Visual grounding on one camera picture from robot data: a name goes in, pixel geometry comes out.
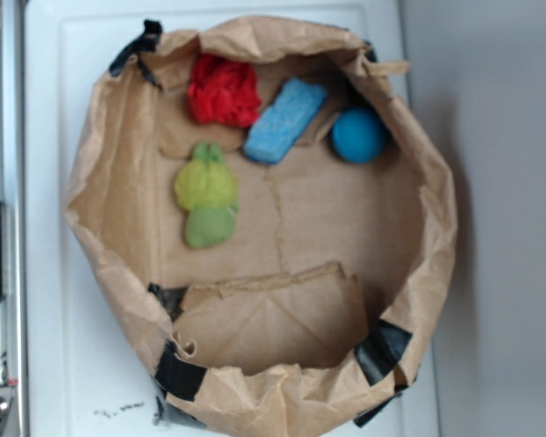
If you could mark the blue sponge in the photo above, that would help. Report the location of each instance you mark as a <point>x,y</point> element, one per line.
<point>282,123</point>

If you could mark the green plush toy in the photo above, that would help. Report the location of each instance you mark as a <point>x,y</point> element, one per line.
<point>207,189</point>

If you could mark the brown paper bag bin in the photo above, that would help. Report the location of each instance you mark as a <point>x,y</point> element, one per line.
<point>265,300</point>

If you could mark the blue ball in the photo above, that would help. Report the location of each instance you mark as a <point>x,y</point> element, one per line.
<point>359,135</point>

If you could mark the red crumpled cloth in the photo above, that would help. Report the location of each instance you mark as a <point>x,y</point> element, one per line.
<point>223,91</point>

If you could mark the white tray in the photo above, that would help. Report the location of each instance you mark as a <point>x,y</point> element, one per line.
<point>77,318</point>

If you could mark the metal frame rail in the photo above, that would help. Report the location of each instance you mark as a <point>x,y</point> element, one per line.
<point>14,380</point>

